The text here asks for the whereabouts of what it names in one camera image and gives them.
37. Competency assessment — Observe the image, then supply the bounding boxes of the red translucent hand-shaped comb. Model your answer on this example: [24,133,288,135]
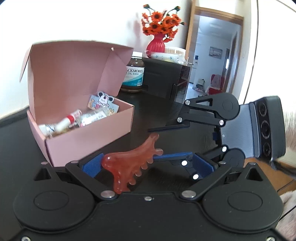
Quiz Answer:
[101,133,163,194]

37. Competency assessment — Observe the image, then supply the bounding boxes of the grey clear sachet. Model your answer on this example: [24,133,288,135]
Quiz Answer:
[77,109,111,127]

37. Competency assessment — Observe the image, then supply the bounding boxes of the red white tube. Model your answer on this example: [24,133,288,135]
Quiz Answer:
[55,109,82,133]

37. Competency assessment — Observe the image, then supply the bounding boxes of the white cream tube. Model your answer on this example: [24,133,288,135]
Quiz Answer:
[38,124,56,137]

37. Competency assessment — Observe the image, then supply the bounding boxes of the pink cardboard box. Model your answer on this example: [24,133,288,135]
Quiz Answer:
[22,41,134,167]

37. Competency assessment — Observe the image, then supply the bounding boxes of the cartoon sticker packet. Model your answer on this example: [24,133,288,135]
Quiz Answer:
[87,91,119,114]

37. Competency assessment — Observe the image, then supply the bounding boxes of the white fleece sleeve forearm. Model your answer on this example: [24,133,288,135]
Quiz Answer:
[269,113,296,179]

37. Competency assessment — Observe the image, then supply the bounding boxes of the black appliance cabinet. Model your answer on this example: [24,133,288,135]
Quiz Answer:
[142,58,191,103]

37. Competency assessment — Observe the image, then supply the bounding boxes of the brown fish oil bottle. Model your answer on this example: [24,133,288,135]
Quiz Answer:
[120,51,144,93]

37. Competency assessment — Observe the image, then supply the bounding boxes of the clear wrapped packet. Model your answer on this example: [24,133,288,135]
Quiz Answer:
[145,50,188,65]

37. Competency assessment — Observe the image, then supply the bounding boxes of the cotton swab box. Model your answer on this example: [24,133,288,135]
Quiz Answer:
[165,47,186,57]

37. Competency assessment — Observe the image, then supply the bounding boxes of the red ribbed vase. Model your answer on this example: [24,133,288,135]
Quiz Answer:
[146,33,165,58]

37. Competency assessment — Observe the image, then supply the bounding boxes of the orange flower bouquet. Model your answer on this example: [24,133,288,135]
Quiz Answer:
[141,4,185,43]

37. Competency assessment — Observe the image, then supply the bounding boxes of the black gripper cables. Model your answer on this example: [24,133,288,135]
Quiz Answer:
[242,0,260,105]

